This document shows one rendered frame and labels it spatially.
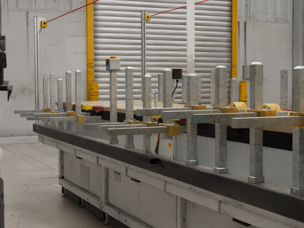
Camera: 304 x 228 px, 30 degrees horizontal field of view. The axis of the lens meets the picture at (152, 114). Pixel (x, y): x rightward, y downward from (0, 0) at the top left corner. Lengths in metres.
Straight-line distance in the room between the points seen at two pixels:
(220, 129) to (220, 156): 0.11
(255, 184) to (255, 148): 0.13
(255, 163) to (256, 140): 0.08
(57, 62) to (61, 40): 0.41
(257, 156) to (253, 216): 0.23
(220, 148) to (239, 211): 0.26
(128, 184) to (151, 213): 0.41
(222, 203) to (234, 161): 0.32
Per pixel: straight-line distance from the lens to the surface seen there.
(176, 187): 2.75
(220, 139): 2.32
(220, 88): 2.31
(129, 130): 2.63
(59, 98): 4.63
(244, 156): 2.57
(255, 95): 2.09
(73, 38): 10.90
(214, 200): 2.44
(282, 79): 3.77
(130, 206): 3.95
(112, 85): 3.45
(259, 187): 2.06
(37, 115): 4.30
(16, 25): 10.67
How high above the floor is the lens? 1.06
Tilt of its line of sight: 3 degrees down
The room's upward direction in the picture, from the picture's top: straight up
